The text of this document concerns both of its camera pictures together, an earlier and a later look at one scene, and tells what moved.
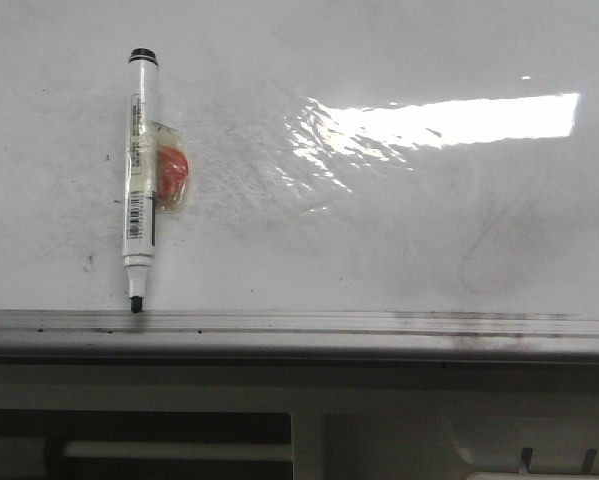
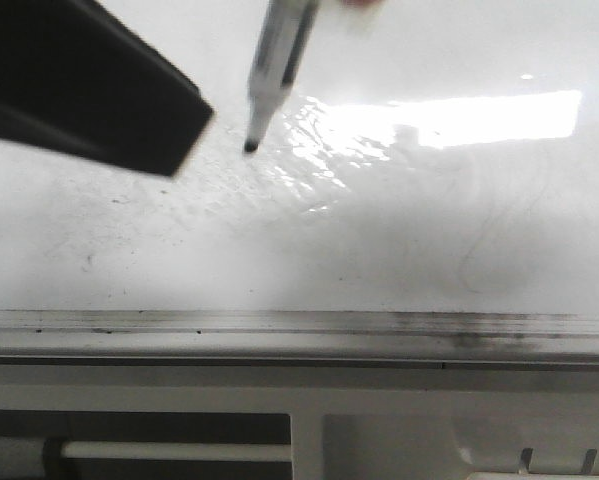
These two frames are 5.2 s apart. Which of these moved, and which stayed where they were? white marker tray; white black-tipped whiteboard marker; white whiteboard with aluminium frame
Moved: white black-tipped whiteboard marker
Stayed: white marker tray; white whiteboard with aluminium frame
